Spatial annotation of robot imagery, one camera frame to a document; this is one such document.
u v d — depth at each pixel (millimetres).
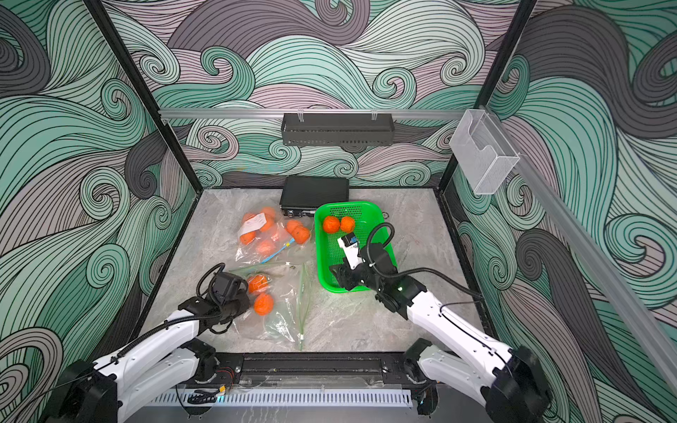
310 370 744
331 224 1005
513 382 376
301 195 1141
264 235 920
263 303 815
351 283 681
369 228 1045
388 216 1102
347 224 1006
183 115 976
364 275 597
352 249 660
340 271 671
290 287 876
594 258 514
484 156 719
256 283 833
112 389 411
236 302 746
